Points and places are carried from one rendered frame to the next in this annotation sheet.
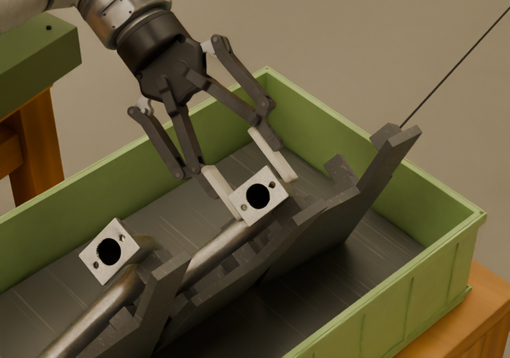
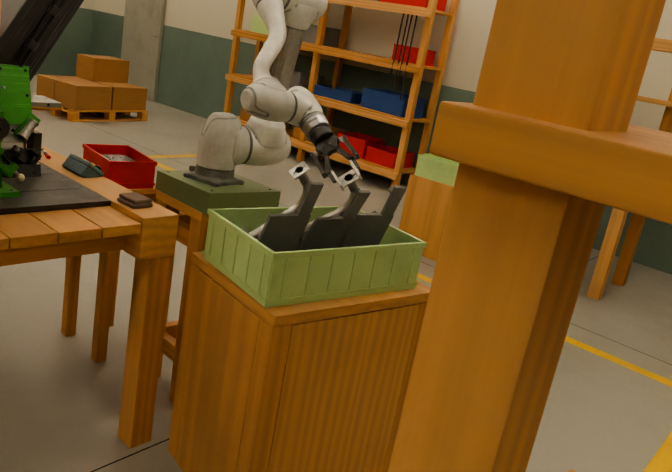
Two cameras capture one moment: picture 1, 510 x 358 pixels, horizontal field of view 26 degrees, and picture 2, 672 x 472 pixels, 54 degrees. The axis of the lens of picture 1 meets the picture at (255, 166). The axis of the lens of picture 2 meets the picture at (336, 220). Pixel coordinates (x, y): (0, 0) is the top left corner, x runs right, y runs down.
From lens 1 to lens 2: 1.22 m
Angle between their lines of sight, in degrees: 28
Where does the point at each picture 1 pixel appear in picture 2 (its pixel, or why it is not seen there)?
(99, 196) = not seen: hidden behind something
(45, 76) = (264, 204)
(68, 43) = (276, 196)
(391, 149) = (395, 189)
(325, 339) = (360, 249)
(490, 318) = (423, 294)
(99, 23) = (307, 125)
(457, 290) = (412, 278)
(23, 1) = (286, 108)
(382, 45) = not seen: hidden behind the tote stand
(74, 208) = not seen: hidden behind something
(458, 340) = (409, 294)
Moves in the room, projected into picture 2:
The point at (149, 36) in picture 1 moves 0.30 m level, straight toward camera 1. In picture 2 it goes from (323, 129) to (323, 145)
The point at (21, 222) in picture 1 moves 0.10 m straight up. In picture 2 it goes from (253, 213) to (258, 185)
